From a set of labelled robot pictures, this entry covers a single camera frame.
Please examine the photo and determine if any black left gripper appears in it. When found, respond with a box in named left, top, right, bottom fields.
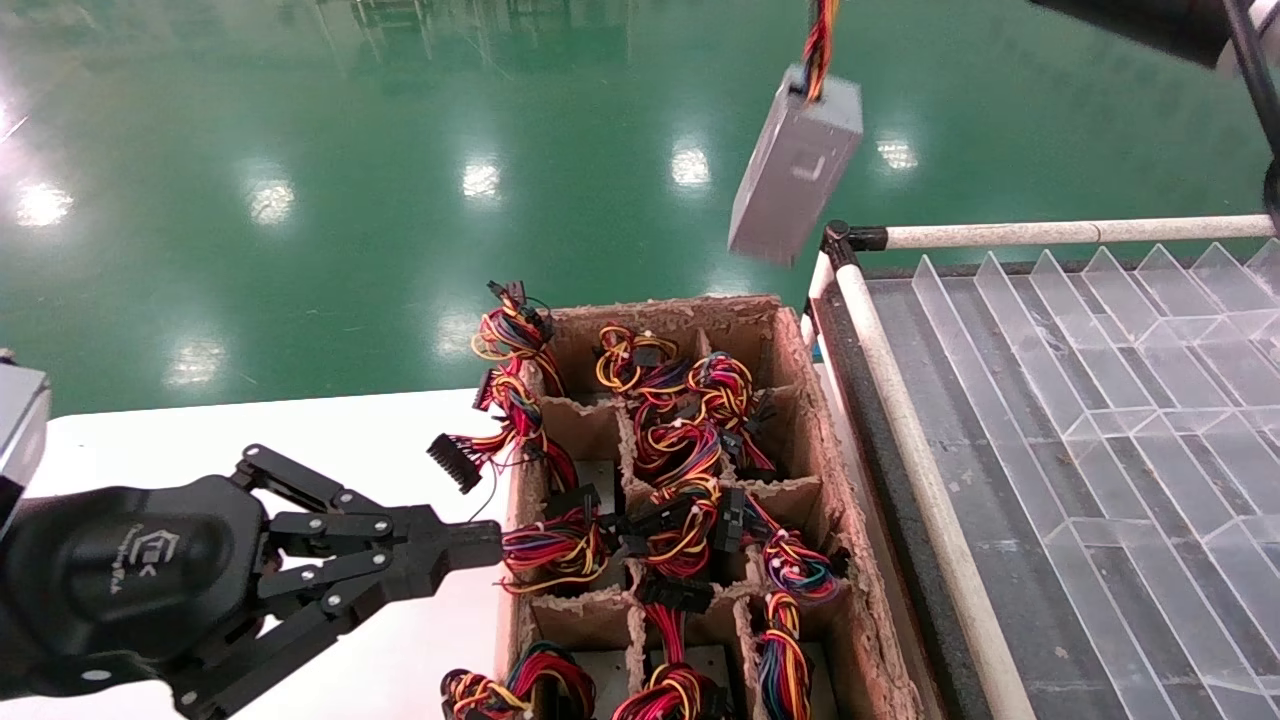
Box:
left=0, top=444, right=501, bottom=720

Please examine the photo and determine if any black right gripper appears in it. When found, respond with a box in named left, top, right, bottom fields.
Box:
left=1030, top=0, right=1227, bottom=67

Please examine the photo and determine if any grey power supply with wires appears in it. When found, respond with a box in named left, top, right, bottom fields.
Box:
left=727, top=0, right=864, bottom=267

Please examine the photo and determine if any long white rack tube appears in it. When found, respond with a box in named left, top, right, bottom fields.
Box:
left=885, top=213, right=1280, bottom=250

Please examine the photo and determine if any black pipe joint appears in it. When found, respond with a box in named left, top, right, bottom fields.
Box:
left=822, top=220, right=889, bottom=269

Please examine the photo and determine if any short white rack tube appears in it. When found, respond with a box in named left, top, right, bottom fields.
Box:
left=800, top=252, right=836, bottom=346

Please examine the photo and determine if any dark grey rack bed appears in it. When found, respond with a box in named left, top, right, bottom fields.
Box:
left=865, top=270, right=1280, bottom=720

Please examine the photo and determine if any brown pulp divider box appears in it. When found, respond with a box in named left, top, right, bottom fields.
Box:
left=493, top=295, right=926, bottom=720

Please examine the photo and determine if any black rack edge strip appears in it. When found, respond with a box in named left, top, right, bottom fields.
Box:
left=815, top=298, right=991, bottom=720

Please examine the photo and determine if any white slanted rack tube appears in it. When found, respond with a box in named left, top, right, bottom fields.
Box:
left=835, top=262, right=1013, bottom=720

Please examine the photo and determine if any power supply coloured wire bundle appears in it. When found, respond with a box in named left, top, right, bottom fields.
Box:
left=612, top=580, right=731, bottom=720
left=620, top=478, right=746, bottom=581
left=630, top=395, right=723, bottom=486
left=490, top=487, right=611, bottom=596
left=685, top=352, right=776, bottom=471
left=440, top=643, right=598, bottom=720
left=593, top=322, right=681, bottom=393
left=470, top=282, right=561, bottom=396
left=745, top=495, right=851, bottom=604
left=755, top=592, right=813, bottom=720

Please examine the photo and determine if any wire bundle with black connector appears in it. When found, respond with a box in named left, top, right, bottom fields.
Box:
left=428, top=370, right=579, bottom=493

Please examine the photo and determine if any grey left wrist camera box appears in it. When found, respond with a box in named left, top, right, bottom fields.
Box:
left=0, top=365, right=51, bottom=526

